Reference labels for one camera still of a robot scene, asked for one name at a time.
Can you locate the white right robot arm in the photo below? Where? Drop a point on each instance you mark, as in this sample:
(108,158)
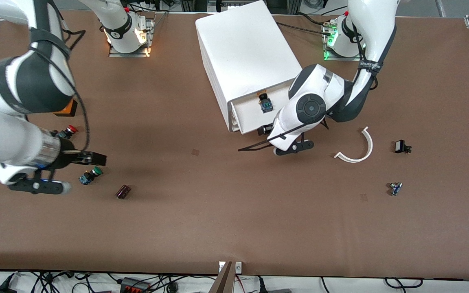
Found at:
(23,81)

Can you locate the black red power strip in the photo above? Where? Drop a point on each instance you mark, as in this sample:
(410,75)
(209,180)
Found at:
(134,285)

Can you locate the white curved plastic strip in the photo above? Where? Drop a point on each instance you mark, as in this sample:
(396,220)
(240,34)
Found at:
(364,152)

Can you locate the red push button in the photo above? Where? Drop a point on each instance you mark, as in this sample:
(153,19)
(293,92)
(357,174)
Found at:
(68,131)

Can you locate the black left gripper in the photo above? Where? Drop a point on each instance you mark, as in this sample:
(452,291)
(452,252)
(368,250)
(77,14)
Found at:
(264,130)

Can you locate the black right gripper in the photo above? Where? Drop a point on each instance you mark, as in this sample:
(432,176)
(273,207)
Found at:
(67,157)

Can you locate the brown angled post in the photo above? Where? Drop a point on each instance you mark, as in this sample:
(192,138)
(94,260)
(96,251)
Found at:
(223,280)

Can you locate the orange box with hole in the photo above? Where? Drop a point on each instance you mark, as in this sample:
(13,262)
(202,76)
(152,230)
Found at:
(69,110)

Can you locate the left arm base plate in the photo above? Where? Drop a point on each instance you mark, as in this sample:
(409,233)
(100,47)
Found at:
(340,58)

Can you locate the yellow push button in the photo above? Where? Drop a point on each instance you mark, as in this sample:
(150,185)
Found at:
(266,103)

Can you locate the small black switch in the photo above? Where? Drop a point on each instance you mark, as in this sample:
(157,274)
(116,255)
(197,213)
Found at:
(401,147)

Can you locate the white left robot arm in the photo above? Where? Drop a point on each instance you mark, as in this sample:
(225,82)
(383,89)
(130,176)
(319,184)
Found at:
(312,106)

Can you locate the green push button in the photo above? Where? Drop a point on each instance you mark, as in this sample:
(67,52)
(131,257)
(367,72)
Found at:
(90,175)

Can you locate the black left camera mount bracket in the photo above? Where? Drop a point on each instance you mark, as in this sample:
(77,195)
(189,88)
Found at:
(299,145)

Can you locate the small purple capacitor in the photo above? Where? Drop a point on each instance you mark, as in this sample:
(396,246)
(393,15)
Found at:
(123,191)

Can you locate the small blue electronic component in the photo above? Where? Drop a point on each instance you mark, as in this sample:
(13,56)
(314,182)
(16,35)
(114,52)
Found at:
(395,188)

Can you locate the black right camera mount bracket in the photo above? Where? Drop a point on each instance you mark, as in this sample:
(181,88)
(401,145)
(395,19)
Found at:
(35,186)

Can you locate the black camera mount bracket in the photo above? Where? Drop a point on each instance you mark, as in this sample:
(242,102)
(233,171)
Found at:
(35,186)
(299,145)

